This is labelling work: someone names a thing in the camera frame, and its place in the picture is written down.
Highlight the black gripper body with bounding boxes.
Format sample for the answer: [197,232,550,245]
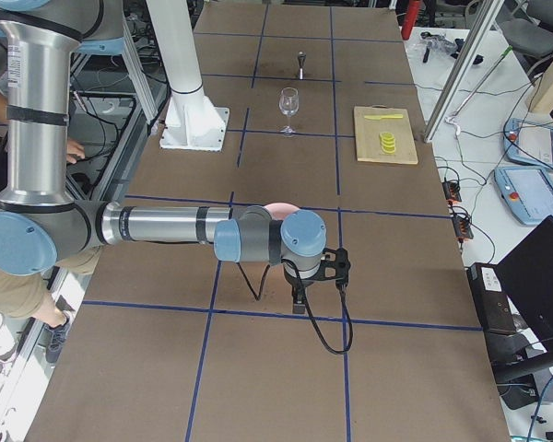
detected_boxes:
[283,263,319,290]

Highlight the steel jigger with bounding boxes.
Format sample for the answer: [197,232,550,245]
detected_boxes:
[297,52,306,80]

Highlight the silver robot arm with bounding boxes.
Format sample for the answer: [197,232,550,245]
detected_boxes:
[0,1,328,303]

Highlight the pink ice bowl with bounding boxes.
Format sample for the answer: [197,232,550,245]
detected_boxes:
[265,203,300,221]

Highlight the clear wine glass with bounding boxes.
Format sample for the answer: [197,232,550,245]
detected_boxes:
[279,87,300,137]

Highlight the bamboo cutting board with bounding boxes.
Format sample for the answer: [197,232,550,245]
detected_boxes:
[353,106,418,165]

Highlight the yellow plastic knife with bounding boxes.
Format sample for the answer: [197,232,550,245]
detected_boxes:
[363,113,404,121]

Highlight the black box device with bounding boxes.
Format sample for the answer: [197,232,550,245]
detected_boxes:
[466,262,516,335]

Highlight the black monitor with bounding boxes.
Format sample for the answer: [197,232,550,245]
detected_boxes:
[495,215,553,349]

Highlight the teach pendant near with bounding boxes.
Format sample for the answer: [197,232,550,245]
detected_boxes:
[494,166,553,226]

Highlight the teach pendant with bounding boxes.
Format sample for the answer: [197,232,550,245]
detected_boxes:
[503,118,553,170]
[494,166,553,226]

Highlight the teach pendant far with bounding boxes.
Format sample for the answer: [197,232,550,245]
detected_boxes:
[503,118,553,170]

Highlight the person in khaki shorts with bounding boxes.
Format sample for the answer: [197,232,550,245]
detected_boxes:
[0,82,103,365]

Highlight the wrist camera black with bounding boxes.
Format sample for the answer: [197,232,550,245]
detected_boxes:
[313,248,351,291]

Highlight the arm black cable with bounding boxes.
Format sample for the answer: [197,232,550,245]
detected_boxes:
[236,257,354,355]

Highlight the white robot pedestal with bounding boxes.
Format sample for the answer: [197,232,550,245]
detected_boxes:
[147,0,229,152]

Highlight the aluminium frame post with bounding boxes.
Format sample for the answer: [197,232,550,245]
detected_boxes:
[423,0,504,143]

